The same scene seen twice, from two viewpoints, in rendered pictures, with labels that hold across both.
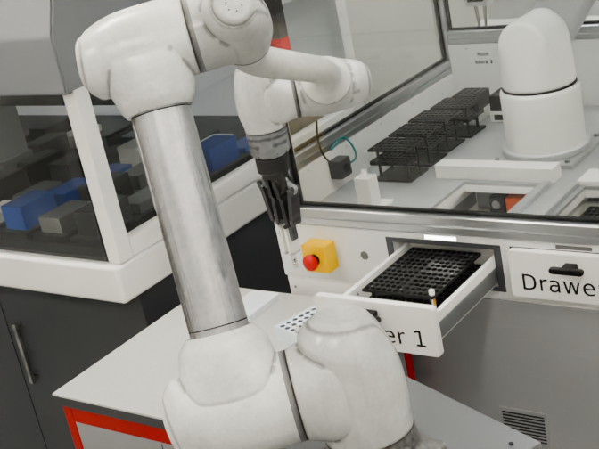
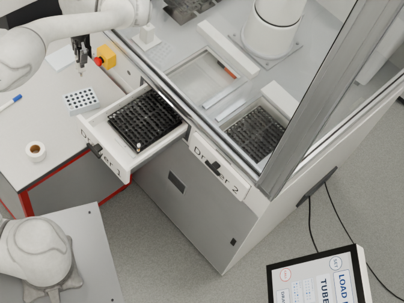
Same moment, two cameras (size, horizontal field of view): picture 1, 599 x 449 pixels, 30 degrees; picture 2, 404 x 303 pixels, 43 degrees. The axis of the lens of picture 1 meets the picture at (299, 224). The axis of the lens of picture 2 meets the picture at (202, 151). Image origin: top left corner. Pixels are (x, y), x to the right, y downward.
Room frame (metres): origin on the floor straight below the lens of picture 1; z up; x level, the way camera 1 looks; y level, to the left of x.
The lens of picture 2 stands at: (1.16, -0.34, 2.50)
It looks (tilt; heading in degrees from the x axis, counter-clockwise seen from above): 58 degrees down; 352
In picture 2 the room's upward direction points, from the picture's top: 18 degrees clockwise
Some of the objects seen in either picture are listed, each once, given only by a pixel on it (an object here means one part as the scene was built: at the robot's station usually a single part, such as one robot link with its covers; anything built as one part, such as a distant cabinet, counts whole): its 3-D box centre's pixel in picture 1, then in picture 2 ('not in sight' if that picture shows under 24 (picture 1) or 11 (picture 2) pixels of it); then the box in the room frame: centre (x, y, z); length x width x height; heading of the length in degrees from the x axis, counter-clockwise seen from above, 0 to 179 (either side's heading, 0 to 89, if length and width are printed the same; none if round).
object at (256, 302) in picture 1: (251, 305); (63, 58); (2.54, 0.16, 0.77); 0.13 x 0.09 x 0.02; 141
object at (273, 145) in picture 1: (268, 142); not in sight; (2.35, 0.03, 1.23); 0.09 x 0.09 x 0.06
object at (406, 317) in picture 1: (376, 323); (102, 149); (2.08, -0.11, 0.87); 0.29 x 0.02 x 0.11; 51
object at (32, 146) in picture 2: not in sight; (35, 151); (2.07, 0.13, 0.78); 0.07 x 0.07 x 0.04
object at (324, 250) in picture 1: (319, 256); (105, 57); (2.50, -0.03, 0.88); 0.07 x 0.05 x 0.07; 51
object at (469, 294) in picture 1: (426, 283); (146, 121); (2.24, -0.25, 0.86); 0.40 x 0.26 x 0.06; 141
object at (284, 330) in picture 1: (307, 326); (80, 101); (2.33, 0.03, 0.78); 0.12 x 0.08 x 0.04; 125
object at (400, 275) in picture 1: (424, 283); (145, 121); (2.24, -0.24, 0.87); 0.22 x 0.18 x 0.06; 141
